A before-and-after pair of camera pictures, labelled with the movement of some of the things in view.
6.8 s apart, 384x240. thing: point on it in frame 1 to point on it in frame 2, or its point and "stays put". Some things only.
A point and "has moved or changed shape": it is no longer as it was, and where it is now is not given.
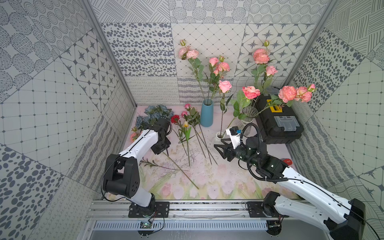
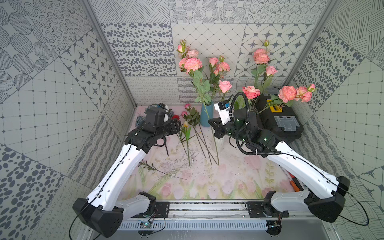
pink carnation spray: [222, 66] stays put
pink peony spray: [133, 135] has moved or changed shape
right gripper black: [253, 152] to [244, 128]
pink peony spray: [287, 94] stays put
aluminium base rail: [188, 210] stays put
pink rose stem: [270, 70] stays put
